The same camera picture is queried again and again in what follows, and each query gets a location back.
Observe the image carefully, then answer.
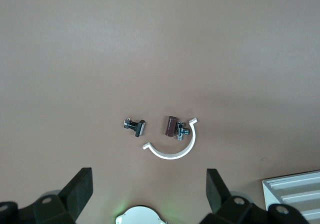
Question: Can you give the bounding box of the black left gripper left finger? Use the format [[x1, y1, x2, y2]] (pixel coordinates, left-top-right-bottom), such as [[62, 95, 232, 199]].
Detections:
[[17, 167, 94, 224]]

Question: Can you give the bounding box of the black square push button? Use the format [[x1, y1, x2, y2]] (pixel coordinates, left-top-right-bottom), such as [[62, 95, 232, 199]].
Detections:
[[122, 117, 147, 138]]

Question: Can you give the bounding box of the metal valve dark red handle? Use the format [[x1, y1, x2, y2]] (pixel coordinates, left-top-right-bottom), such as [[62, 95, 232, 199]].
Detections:
[[163, 115, 192, 142]]

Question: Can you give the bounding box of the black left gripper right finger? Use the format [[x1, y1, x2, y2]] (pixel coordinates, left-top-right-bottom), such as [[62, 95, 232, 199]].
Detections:
[[199, 168, 270, 224]]

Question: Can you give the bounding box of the white curved plastic bracket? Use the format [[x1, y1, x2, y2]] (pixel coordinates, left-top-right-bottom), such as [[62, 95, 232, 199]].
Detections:
[[142, 117, 199, 160]]

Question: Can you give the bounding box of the brown table cover mat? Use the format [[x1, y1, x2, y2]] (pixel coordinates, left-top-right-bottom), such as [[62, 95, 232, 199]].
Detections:
[[0, 0, 320, 224]]

